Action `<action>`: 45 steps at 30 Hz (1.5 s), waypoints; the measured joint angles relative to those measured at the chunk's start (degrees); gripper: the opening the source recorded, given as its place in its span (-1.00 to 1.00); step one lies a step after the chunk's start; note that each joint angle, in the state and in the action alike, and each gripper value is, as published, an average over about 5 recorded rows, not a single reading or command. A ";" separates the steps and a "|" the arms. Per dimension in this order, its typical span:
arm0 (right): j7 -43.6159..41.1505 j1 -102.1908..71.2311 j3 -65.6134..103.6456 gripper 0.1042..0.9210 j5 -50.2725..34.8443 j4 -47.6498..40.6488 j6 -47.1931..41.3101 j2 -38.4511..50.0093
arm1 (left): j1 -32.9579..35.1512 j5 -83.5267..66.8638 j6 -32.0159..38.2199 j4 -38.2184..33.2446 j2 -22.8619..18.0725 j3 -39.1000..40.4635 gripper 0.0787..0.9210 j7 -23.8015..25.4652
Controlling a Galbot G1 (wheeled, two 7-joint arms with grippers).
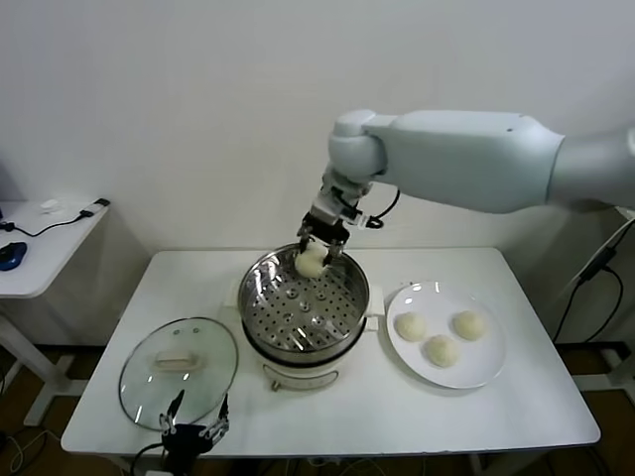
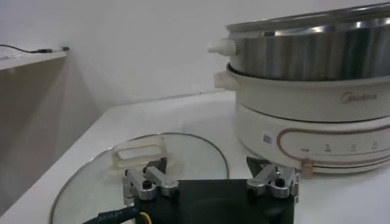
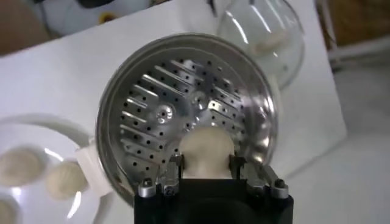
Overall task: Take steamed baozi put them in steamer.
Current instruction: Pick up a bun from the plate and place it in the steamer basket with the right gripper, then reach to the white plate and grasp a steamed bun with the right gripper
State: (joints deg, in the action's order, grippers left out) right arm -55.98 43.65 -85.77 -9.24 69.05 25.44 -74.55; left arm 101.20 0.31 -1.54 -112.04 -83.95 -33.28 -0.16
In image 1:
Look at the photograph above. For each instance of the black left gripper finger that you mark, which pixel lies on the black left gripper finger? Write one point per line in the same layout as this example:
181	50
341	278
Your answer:
224	409
177	402

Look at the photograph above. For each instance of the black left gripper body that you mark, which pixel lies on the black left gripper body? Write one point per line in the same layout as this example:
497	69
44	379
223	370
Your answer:
184	441

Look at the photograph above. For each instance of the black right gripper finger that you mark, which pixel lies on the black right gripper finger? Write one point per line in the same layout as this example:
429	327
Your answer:
302	243
335	250

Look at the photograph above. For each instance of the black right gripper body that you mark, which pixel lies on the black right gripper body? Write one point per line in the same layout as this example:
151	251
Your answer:
322	227

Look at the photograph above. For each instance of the white steamed baozi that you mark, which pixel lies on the white steamed baozi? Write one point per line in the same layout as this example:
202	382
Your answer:
411	327
310	263
469	325
441	351

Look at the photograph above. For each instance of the oval glass pot lid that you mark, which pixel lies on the oval glass pot lid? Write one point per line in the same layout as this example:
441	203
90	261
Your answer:
149	342

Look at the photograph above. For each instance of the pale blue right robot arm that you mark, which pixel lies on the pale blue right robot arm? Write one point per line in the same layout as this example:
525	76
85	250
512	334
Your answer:
471	163

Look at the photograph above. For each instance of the perforated steel steamer basket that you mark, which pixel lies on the perforated steel steamer basket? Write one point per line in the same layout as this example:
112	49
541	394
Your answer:
258	282

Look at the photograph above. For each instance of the stainless steel steamer pot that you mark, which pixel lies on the stainless steel steamer pot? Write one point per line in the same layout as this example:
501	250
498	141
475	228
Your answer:
297	372

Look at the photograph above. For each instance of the round white plate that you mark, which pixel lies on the round white plate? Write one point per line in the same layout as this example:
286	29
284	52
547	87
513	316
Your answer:
476	362

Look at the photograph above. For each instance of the white side table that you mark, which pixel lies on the white side table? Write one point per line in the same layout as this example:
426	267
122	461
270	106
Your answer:
49	248

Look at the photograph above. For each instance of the blue computer mouse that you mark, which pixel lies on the blue computer mouse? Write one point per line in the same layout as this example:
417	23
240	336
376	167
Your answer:
11	255

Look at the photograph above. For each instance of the small white object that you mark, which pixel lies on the small white object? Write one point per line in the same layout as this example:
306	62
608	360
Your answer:
49	205

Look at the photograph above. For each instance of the black power adapter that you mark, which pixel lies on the black power adapter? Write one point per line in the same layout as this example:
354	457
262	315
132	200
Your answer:
600	264

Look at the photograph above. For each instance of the thin white strip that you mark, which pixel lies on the thin white strip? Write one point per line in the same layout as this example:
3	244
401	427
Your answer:
615	240

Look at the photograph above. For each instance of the white desk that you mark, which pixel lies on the white desk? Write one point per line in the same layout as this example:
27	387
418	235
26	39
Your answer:
602	383

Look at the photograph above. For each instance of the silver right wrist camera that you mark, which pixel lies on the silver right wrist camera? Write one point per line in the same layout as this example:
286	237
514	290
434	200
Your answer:
330	203

